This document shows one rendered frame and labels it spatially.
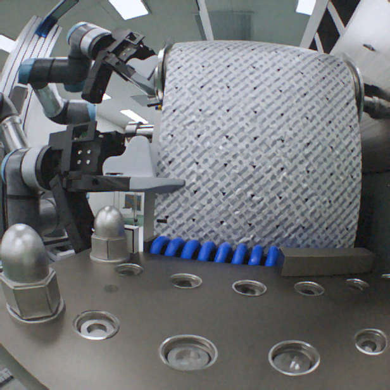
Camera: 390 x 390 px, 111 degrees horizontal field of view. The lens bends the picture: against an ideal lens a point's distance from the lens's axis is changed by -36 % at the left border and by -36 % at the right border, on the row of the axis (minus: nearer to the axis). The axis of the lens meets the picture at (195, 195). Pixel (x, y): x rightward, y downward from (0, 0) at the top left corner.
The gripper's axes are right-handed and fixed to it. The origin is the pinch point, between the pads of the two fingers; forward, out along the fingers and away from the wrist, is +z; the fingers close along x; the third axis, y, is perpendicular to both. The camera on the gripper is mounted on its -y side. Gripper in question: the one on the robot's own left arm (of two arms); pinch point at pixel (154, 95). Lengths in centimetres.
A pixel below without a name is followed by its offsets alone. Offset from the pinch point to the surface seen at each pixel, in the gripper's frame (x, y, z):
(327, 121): -7.8, 10.4, 21.9
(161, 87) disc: -7.5, 0.6, 4.9
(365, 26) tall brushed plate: -7.3, 35.6, 18.4
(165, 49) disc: -8.2, 5.1, 1.3
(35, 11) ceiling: 31, 10, -233
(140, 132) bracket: 0.4, -6.0, 2.7
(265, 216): -7.8, -2.3, 23.4
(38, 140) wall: 217, -179, -306
